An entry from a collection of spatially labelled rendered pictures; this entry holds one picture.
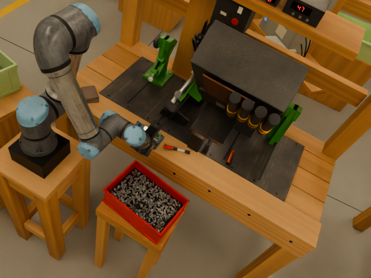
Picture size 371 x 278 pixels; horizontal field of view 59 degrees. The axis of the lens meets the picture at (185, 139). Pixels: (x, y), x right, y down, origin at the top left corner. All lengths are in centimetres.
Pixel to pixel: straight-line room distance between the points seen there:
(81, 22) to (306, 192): 132
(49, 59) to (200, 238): 174
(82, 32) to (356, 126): 139
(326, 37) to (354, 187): 207
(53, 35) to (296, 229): 127
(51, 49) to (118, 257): 156
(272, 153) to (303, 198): 28
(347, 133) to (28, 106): 153
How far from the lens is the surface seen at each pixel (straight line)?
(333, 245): 292
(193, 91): 157
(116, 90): 184
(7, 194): 183
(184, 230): 243
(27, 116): 136
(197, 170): 159
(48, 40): 106
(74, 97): 112
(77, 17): 112
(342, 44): 154
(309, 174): 189
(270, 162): 178
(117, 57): 207
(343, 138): 195
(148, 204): 147
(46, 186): 154
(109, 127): 125
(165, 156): 159
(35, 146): 148
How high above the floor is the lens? 219
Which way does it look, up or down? 50 degrees down
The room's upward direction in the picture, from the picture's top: 21 degrees clockwise
